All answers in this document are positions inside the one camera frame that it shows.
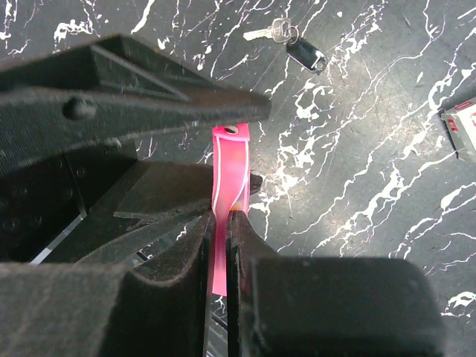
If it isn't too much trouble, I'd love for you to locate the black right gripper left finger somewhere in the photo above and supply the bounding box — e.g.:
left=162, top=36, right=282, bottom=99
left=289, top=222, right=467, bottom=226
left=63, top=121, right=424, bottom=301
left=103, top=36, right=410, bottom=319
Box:
left=1, top=213, right=216, bottom=356

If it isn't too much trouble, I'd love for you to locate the small white red box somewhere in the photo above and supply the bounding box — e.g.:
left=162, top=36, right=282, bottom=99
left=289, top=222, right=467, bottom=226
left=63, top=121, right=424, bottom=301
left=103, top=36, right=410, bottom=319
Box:
left=441, top=97, right=476, bottom=163

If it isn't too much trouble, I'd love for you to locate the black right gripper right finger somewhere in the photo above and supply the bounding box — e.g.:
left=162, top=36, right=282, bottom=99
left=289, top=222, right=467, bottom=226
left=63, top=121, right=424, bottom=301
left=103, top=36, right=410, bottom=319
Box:
left=226, top=211, right=446, bottom=356

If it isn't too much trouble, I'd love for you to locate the pink lanyard keyring strap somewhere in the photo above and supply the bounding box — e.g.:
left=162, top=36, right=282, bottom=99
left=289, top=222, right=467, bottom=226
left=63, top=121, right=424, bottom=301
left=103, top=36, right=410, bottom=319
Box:
left=210, top=123, right=251, bottom=298

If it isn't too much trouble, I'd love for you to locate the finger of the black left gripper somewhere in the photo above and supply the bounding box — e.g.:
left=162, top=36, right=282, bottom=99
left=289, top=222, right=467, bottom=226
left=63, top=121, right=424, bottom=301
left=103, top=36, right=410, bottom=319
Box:
left=1, top=34, right=271, bottom=174

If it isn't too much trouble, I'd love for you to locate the silver key with black tag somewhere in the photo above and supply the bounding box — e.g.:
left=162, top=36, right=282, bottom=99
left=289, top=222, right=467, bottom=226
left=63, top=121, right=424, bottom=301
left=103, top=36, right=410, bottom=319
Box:
left=243, top=18, right=328, bottom=74

